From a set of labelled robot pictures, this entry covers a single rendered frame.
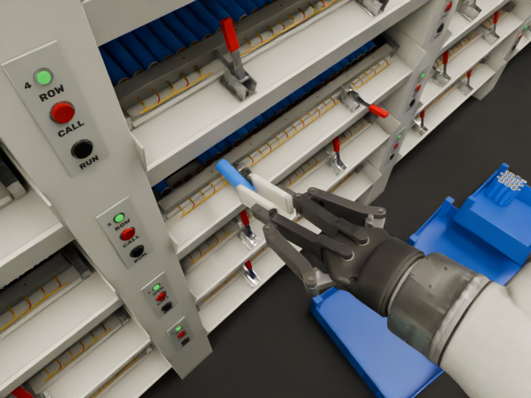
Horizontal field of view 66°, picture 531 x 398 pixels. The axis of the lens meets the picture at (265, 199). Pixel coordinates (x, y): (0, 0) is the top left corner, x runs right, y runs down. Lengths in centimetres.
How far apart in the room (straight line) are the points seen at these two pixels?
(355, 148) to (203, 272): 46
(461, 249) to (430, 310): 93
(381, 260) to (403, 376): 72
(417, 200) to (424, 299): 99
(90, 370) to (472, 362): 59
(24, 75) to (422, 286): 35
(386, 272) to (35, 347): 44
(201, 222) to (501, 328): 42
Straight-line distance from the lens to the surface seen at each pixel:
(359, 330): 111
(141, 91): 49
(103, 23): 37
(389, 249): 41
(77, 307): 61
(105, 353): 78
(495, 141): 163
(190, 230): 62
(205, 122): 49
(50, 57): 35
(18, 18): 33
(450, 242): 130
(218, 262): 80
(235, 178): 54
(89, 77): 37
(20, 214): 46
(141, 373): 96
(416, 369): 112
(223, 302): 97
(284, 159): 70
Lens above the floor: 104
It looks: 55 degrees down
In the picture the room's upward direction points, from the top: straight up
